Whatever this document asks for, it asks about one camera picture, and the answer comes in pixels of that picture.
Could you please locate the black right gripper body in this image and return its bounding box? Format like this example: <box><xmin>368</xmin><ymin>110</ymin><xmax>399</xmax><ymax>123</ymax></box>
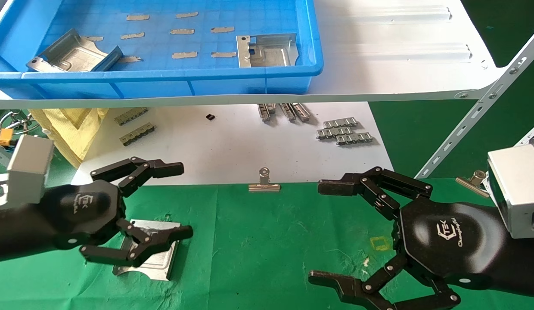
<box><xmin>393</xmin><ymin>199</ymin><xmax>514</xmax><ymax>295</ymax></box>

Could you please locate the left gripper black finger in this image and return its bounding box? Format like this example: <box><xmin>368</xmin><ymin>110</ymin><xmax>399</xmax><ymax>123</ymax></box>
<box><xmin>90</xmin><ymin>157</ymin><xmax>184</xmax><ymax>198</ymax></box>
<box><xmin>80</xmin><ymin>217</ymin><xmax>193</xmax><ymax>267</ymax></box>

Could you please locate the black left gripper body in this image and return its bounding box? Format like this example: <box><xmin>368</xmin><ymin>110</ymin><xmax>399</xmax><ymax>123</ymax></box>
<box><xmin>40</xmin><ymin>180</ymin><xmax>126</xmax><ymax>254</ymax></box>

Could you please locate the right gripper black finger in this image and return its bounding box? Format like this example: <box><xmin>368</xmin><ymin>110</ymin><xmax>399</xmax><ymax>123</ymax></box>
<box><xmin>317</xmin><ymin>167</ymin><xmax>433</xmax><ymax>222</ymax></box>
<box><xmin>308</xmin><ymin>254</ymin><xmax>461</xmax><ymax>310</ymax></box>

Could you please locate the stamped sheet metal bracket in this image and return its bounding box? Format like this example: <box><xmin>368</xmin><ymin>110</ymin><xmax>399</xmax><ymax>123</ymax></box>
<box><xmin>236</xmin><ymin>33</ymin><xmax>299</xmax><ymax>68</ymax></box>
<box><xmin>26</xmin><ymin>29</ymin><xmax>124</xmax><ymax>73</ymax></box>
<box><xmin>112</xmin><ymin>219</ymin><xmax>181</xmax><ymax>281</ymax></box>

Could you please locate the grey-tan connector strip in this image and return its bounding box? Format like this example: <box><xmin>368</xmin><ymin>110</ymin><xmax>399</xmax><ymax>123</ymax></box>
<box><xmin>114</xmin><ymin>108</ymin><xmax>149</xmax><ymax>126</ymax></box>
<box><xmin>120</xmin><ymin>123</ymin><xmax>156</xmax><ymax>146</ymax></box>

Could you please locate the white paper sheet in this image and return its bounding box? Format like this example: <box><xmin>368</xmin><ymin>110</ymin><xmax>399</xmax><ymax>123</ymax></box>
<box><xmin>70</xmin><ymin>102</ymin><xmax>394</xmax><ymax>186</ymax></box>

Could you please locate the silver metal connector strip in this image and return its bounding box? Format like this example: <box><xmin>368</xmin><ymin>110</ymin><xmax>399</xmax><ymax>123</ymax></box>
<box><xmin>317</xmin><ymin>127</ymin><xmax>353</xmax><ymax>140</ymax></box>
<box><xmin>323</xmin><ymin>118</ymin><xmax>358</xmax><ymax>128</ymax></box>
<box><xmin>336</xmin><ymin>133</ymin><xmax>374</xmax><ymax>146</ymax></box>

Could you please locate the silver binder clip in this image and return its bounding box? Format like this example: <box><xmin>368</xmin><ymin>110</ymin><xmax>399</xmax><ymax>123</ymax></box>
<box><xmin>248</xmin><ymin>167</ymin><xmax>281</xmax><ymax>192</ymax></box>
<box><xmin>456</xmin><ymin>170</ymin><xmax>491</xmax><ymax>198</ymax></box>

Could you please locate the yellow cloth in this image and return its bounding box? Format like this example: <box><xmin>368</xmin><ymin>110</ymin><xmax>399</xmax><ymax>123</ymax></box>
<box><xmin>29</xmin><ymin>108</ymin><xmax>109</xmax><ymax>168</ymax></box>

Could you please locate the blue plastic bin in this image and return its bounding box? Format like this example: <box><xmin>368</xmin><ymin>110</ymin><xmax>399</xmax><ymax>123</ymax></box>
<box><xmin>0</xmin><ymin>0</ymin><xmax>324</xmax><ymax>99</ymax></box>

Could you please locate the green cloth mat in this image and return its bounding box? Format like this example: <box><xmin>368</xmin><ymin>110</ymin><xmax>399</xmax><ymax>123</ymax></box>
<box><xmin>0</xmin><ymin>178</ymin><xmax>534</xmax><ymax>310</ymax></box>

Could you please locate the long white slotted angle bar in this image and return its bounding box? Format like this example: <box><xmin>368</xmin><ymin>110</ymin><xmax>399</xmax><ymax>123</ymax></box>
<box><xmin>416</xmin><ymin>24</ymin><xmax>534</xmax><ymax>180</ymax></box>

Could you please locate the white metal shelf panel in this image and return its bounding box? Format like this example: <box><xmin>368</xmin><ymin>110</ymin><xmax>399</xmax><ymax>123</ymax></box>
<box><xmin>0</xmin><ymin>0</ymin><xmax>504</xmax><ymax>109</ymax></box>

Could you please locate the short white slotted angle bar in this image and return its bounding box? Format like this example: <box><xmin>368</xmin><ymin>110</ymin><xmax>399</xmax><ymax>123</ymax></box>
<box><xmin>515</xmin><ymin>120</ymin><xmax>534</xmax><ymax>148</ymax></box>

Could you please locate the left wrist grey camera box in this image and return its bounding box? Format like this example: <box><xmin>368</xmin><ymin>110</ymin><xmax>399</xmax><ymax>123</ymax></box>
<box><xmin>0</xmin><ymin>136</ymin><xmax>55</xmax><ymax>210</ymax></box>

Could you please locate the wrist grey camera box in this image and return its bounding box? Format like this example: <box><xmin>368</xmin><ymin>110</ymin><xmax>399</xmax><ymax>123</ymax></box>
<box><xmin>487</xmin><ymin>139</ymin><xmax>534</xmax><ymax>240</ymax></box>
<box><xmin>0</xmin><ymin>136</ymin><xmax>55</xmax><ymax>210</ymax></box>

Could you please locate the right wrist grey camera box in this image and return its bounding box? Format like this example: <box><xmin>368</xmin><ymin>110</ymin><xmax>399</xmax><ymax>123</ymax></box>
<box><xmin>487</xmin><ymin>139</ymin><xmax>534</xmax><ymax>240</ymax></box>

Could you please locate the chrome wire ring frame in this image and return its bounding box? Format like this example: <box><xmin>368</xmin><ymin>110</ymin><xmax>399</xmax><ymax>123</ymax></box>
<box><xmin>0</xmin><ymin>110</ymin><xmax>35</xmax><ymax>135</ymax></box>

